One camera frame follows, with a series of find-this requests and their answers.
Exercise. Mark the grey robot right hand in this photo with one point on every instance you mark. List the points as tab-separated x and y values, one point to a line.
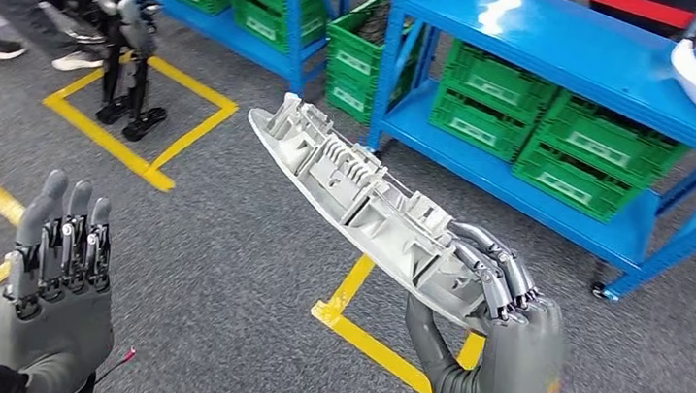
523	375

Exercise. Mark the blue metal shelf rack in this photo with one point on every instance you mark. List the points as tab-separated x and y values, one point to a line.
563	56
241	42

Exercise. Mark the red barrier belt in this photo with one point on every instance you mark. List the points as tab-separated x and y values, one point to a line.
639	9

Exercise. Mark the silver plastic hubcap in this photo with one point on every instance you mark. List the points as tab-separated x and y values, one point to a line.
349	189

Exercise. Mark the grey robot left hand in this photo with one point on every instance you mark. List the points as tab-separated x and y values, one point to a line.
49	332

